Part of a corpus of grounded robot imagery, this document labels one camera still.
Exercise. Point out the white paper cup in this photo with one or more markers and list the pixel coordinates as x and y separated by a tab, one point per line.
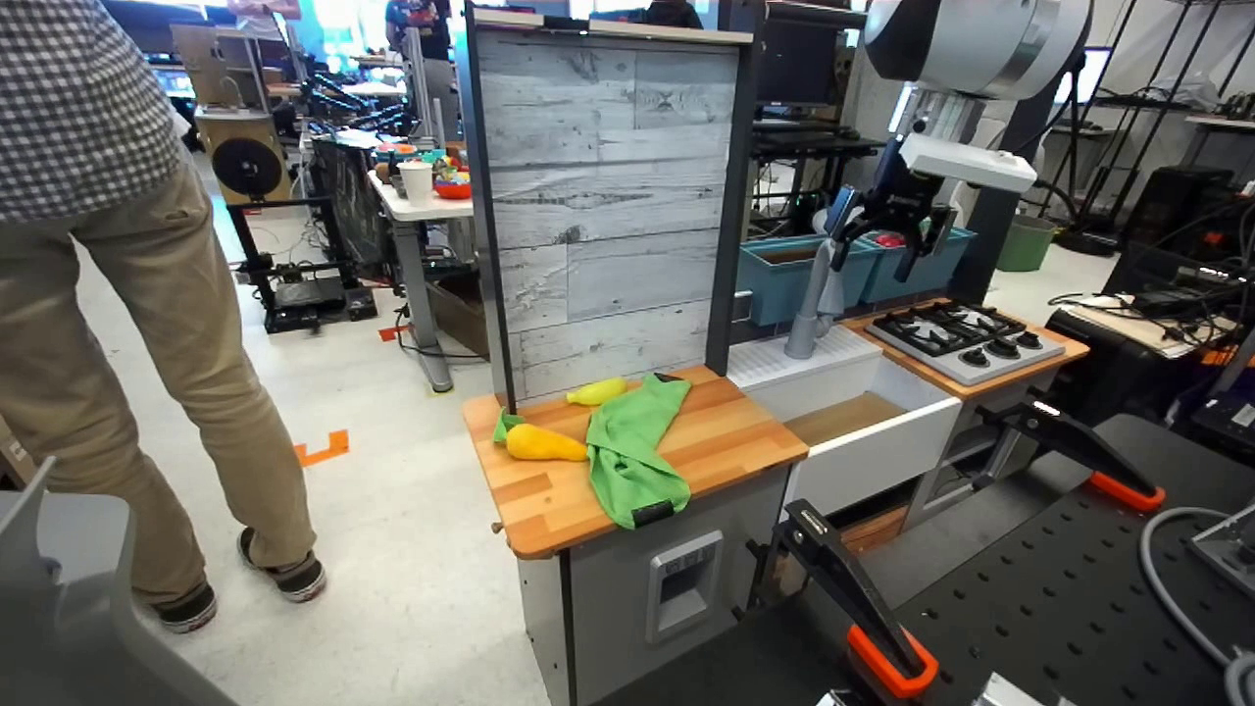
417	184

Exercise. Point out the wooden cutting board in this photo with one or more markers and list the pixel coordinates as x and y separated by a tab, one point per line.
732	446

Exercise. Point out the wooden box with black disc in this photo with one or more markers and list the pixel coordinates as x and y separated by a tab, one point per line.
250	157

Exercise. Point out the grey metal box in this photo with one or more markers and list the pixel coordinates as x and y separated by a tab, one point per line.
1224	551

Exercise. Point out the wooden stove surround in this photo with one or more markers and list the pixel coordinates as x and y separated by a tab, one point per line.
1064	352

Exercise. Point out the grey wood backsplash panel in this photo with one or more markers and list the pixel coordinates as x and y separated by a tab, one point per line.
608	199

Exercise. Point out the black backsplash frame post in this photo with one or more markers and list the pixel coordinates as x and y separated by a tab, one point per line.
732	199
480	199

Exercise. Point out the white work table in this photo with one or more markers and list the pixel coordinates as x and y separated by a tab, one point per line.
414	262

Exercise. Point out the plain yellow toy vegetable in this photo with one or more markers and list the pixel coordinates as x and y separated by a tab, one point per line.
597	390

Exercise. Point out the person in checkered shirt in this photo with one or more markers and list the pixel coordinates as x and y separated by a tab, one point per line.
129	329

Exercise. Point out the grey toy kitchen cabinet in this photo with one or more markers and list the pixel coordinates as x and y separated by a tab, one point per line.
613	615

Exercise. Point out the black office chair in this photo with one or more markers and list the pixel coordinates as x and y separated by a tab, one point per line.
1178	221

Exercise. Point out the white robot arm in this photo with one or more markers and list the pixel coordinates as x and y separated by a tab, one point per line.
980	53

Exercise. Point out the green bucket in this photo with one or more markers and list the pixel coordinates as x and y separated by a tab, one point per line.
1023	246

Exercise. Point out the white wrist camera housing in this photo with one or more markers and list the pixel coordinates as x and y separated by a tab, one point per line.
973	164

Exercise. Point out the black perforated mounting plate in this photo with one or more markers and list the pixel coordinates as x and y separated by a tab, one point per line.
1073	601

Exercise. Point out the white toy sink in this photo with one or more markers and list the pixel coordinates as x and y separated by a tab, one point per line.
876	436

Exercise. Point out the teal storage bin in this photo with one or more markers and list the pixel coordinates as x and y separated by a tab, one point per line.
905	267
787	279

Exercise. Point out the red bowl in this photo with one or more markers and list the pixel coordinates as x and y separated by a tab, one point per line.
454	191

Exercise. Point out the grey toy stove top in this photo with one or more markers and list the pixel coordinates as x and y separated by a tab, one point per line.
973	342

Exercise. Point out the black equipment cart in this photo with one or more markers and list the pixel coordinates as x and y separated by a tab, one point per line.
306	289

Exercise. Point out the green microfibre towel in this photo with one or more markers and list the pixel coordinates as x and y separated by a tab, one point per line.
633	453

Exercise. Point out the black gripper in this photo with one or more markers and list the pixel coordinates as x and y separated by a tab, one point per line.
905	202

